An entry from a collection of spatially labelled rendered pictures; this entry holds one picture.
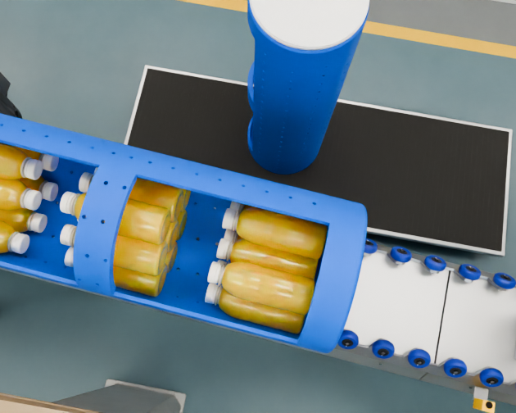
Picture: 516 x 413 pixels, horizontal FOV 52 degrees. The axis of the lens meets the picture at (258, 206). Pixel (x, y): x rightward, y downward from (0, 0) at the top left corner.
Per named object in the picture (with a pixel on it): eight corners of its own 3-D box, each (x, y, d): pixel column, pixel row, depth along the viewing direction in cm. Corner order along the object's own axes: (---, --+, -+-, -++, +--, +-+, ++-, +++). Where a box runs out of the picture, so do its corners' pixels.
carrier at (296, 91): (318, 106, 211) (246, 107, 211) (364, -55, 127) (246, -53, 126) (322, 174, 204) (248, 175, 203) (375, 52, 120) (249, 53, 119)
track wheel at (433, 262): (445, 274, 112) (449, 266, 111) (425, 269, 112) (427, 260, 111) (441, 264, 116) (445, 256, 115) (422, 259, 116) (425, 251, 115)
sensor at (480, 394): (485, 411, 112) (495, 414, 107) (471, 407, 112) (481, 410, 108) (490, 374, 114) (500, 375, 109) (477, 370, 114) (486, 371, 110)
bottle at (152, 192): (171, 229, 100) (82, 206, 101) (182, 212, 106) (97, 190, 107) (175, 199, 96) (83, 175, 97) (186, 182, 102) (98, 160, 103)
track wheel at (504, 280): (516, 292, 111) (520, 284, 110) (495, 287, 111) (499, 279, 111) (509, 281, 115) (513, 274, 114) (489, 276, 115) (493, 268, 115)
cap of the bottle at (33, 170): (36, 163, 105) (45, 165, 105) (29, 180, 104) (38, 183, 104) (29, 155, 101) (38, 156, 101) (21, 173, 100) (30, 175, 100)
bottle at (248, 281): (316, 273, 100) (225, 249, 100) (315, 290, 93) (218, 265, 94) (307, 304, 102) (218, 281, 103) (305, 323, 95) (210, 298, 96)
